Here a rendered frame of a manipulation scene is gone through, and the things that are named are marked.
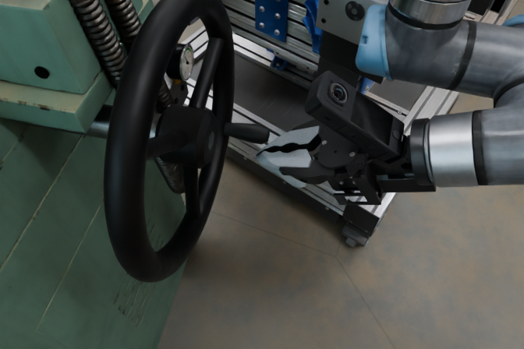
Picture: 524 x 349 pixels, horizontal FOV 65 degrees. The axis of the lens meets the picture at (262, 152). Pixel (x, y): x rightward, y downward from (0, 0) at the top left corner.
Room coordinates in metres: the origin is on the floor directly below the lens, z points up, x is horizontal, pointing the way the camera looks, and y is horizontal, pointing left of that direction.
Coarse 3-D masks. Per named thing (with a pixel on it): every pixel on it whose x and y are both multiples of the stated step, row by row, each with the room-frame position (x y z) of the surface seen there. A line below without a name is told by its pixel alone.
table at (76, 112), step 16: (144, 0) 0.40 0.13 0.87; (144, 16) 0.39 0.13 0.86; (0, 80) 0.28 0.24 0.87; (96, 80) 0.28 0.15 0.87; (0, 96) 0.26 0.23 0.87; (16, 96) 0.26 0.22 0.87; (32, 96) 0.26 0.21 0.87; (48, 96) 0.26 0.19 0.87; (64, 96) 0.26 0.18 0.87; (80, 96) 0.26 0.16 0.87; (96, 96) 0.27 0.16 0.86; (0, 112) 0.25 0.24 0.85; (16, 112) 0.25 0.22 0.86; (32, 112) 0.25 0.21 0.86; (48, 112) 0.24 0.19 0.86; (64, 112) 0.24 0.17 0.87; (80, 112) 0.24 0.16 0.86; (96, 112) 0.26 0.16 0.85; (64, 128) 0.24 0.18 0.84; (80, 128) 0.24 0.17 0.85
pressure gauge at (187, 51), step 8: (176, 48) 0.54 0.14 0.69; (184, 48) 0.54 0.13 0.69; (192, 48) 0.56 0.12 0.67; (176, 56) 0.52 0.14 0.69; (192, 56) 0.56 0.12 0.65; (168, 64) 0.52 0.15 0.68; (176, 64) 0.51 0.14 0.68; (184, 64) 0.53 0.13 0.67; (192, 64) 0.55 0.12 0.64; (168, 72) 0.51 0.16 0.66; (176, 72) 0.51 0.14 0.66; (184, 72) 0.52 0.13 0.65; (176, 80) 0.53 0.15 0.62; (184, 80) 0.51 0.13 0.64
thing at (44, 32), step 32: (0, 0) 0.27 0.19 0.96; (32, 0) 0.27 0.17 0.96; (64, 0) 0.28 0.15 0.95; (0, 32) 0.27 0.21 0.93; (32, 32) 0.26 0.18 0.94; (64, 32) 0.27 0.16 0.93; (0, 64) 0.27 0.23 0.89; (32, 64) 0.26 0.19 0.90; (64, 64) 0.26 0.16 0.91; (96, 64) 0.29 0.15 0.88
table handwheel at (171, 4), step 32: (160, 0) 0.28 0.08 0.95; (192, 0) 0.29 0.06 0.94; (160, 32) 0.24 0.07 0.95; (224, 32) 0.37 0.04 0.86; (128, 64) 0.21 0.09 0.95; (160, 64) 0.22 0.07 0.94; (224, 64) 0.37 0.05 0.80; (128, 96) 0.19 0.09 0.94; (192, 96) 0.30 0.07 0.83; (224, 96) 0.36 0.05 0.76; (96, 128) 0.26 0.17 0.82; (128, 128) 0.17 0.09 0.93; (160, 128) 0.25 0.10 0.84; (192, 128) 0.25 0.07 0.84; (128, 160) 0.16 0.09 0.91; (192, 160) 0.23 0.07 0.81; (224, 160) 0.31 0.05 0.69; (128, 192) 0.14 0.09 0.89; (192, 192) 0.23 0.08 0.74; (128, 224) 0.13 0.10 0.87; (192, 224) 0.21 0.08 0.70; (128, 256) 0.12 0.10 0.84; (160, 256) 0.14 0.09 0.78
